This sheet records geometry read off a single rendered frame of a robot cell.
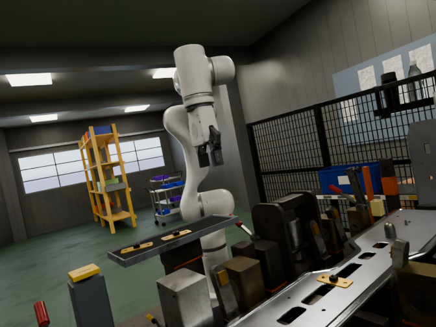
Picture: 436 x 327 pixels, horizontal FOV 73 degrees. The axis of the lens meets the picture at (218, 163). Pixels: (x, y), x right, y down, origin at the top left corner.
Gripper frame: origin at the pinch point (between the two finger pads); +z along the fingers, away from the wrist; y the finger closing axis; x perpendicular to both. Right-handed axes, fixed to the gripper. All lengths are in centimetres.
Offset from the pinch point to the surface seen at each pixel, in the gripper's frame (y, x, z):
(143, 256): 0.4, -22.5, 19.0
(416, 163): -1, 90, 18
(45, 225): -948, -165, 119
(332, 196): -45, 86, 33
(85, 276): -0.6, -35.9, 19.4
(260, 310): 16.0, -1.8, 34.7
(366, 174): -8, 70, 18
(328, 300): 23.5, 11.8, 34.7
